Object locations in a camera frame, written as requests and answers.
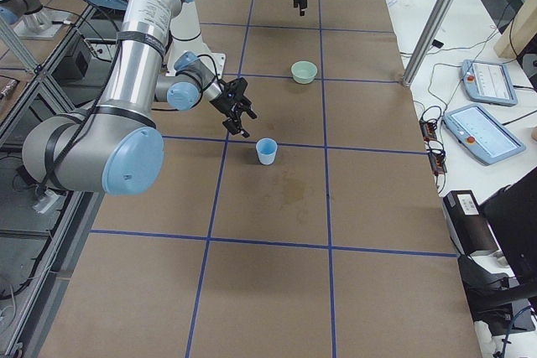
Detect blue teach pendant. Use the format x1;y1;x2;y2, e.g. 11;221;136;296
461;60;518;106
443;103;526;165

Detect small black square device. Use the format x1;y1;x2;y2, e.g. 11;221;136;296
432;39;444;49

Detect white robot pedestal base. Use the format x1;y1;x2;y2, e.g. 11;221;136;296
166;2;226;78

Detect light blue plastic cup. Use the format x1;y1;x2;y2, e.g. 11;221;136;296
255;137;278;165

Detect near blue teach pendant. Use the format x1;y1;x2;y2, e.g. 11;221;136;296
443;103;526;165

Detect green ceramic bowl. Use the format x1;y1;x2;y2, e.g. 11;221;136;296
290;60;318;85

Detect black power strip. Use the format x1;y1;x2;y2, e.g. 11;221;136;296
419;119;447;177

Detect black printer box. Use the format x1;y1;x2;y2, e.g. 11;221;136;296
442;190;499;257

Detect aluminium frame post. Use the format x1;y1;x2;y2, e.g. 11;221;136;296
402;0;454;87

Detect far blue teach pendant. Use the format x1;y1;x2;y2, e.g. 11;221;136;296
461;60;518;106

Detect black office chair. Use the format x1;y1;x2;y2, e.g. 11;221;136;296
456;171;537;334

